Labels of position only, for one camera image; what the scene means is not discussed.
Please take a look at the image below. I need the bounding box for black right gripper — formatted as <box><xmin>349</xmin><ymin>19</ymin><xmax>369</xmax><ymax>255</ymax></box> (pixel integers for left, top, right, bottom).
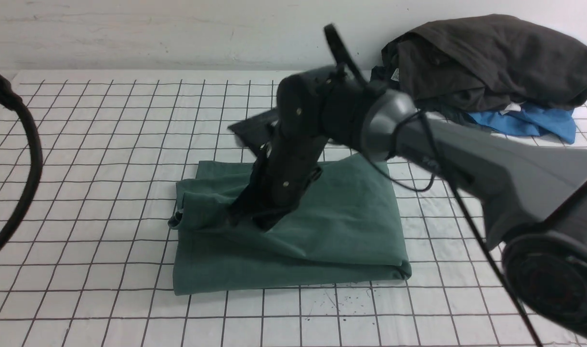
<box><xmin>227</xmin><ymin>135</ymin><xmax>328</xmax><ymax>231</ymax></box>

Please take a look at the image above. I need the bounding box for green long-sleeved shirt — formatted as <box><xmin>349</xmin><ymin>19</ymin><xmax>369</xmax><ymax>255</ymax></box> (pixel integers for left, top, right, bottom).
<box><xmin>169</xmin><ymin>154</ymin><xmax>412</xmax><ymax>295</ymax></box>

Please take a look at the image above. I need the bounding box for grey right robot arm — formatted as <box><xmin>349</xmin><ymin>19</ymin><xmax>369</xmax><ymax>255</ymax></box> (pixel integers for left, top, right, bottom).
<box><xmin>227</xmin><ymin>63</ymin><xmax>587</xmax><ymax>339</ymax></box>

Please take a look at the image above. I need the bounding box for dark grey garment pile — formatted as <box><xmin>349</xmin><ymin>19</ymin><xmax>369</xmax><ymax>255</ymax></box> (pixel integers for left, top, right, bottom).
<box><xmin>372</xmin><ymin>14</ymin><xmax>587</xmax><ymax>112</ymax></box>

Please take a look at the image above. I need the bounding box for white grid tablecloth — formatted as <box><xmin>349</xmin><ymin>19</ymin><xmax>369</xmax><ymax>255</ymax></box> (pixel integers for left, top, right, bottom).
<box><xmin>0</xmin><ymin>70</ymin><xmax>587</xmax><ymax>347</ymax></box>

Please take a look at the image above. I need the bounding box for blue garment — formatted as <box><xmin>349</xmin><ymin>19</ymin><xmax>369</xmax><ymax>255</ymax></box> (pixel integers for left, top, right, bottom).
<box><xmin>469</xmin><ymin>103</ymin><xmax>576</xmax><ymax>145</ymax></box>

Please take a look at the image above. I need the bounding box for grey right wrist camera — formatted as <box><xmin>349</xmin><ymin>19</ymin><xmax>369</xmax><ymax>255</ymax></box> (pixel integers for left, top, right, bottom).
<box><xmin>227</xmin><ymin>108</ymin><xmax>279</xmax><ymax>157</ymax></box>

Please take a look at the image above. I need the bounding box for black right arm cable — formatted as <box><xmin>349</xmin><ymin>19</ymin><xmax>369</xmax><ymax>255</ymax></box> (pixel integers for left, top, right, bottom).
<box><xmin>323</xmin><ymin>23</ymin><xmax>544</xmax><ymax>347</ymax></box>

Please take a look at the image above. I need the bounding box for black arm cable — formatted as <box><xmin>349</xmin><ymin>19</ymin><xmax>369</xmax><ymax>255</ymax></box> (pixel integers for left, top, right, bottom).
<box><xmin>323</xmin><ymin>23</ymin><xmax>544</xmax><ymax>347</ymax></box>
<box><xmin>0</xmin><ymin>65</ymin><xmax>43</xmax><ymax>266</ymax></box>

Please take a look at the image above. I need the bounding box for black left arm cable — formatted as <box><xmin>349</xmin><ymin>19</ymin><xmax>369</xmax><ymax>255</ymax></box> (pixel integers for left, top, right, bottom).
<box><xmin>0</xmin><ymin>65</ymin><xmax>43</xmax><ymax>266</ymax></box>

